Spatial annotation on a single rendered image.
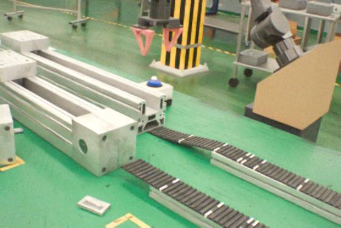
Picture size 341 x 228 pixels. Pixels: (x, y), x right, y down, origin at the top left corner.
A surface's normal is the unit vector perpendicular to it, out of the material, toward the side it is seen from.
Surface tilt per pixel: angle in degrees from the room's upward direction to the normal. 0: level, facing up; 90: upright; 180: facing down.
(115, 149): 90
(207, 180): 0
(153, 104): 90
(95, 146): 90
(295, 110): 90
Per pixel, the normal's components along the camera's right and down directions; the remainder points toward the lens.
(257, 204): 0.09, -0.92
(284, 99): -0.65, 0.24
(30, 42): 0.74, 0.32
